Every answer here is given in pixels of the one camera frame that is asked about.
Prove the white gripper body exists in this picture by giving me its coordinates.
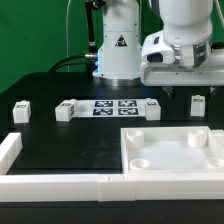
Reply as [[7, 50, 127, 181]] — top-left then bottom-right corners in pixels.
[[140, 32, 224, 86]]

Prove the white square tabletop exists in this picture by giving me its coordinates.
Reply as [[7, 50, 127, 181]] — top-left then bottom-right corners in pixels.
[[121, 126, 224, 175]]

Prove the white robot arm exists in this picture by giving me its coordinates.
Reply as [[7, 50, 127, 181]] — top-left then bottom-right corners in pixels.
[[85, 0, 224, 86]]

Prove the white U-shaped fence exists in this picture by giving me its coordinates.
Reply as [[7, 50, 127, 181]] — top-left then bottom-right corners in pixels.
[[0, 133, 224, 202]]

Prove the white marker base plate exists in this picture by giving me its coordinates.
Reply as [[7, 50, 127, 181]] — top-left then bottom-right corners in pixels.
[[74, 99, 145, 118]]

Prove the black cable bundle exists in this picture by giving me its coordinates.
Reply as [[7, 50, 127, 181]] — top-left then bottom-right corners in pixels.
[[48, 53, 98, 73]]

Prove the thin white cable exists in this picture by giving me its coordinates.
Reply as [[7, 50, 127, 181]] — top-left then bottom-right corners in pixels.
[[65, 0, 73, 73]]

